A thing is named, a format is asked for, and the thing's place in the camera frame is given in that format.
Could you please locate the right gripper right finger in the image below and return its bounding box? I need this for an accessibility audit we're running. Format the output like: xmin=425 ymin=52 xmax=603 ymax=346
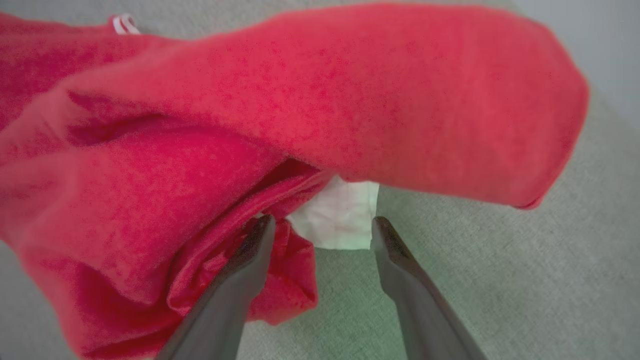
xmin=370 ymin=216 xmax=489 ymax=360

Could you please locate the grey fabric sofa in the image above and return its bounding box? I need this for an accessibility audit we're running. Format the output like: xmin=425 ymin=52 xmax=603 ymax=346
xmin=0 ymin=0 xmax=640 ymax=360

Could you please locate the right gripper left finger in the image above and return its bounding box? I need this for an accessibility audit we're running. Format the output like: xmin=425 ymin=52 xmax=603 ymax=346
xmin=155 ymin=215 xmax=277 ymax=360

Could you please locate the red and white shirt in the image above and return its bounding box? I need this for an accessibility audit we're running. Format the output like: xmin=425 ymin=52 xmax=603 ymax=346
xmin=0 ymin=2 xmax=591 ymax=360

